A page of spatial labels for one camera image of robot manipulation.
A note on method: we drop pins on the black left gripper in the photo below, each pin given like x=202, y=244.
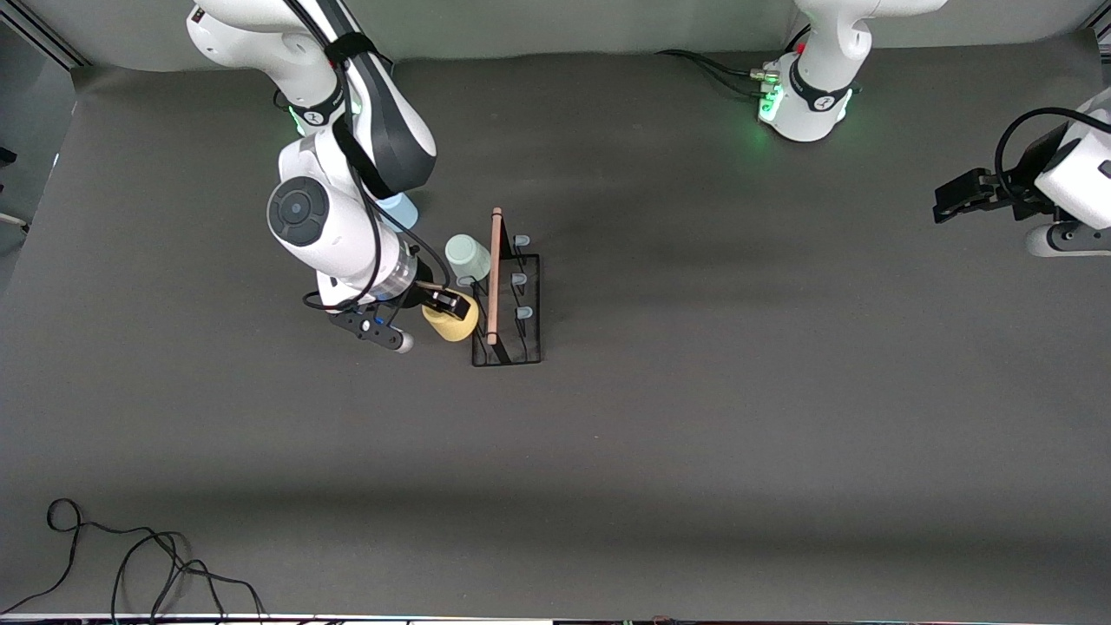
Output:
x=1024, y=201

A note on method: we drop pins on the light blue plastic cup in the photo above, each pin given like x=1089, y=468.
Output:
x=404, y=211

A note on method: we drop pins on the pale green plastic cup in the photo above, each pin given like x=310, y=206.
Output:
x=467, y=256

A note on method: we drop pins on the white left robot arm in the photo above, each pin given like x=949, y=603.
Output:
x=820, y=78

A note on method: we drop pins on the yellow plastic cup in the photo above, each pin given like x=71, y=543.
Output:
x=453, y=330

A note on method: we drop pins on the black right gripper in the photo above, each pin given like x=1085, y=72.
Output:
x=420, y=293

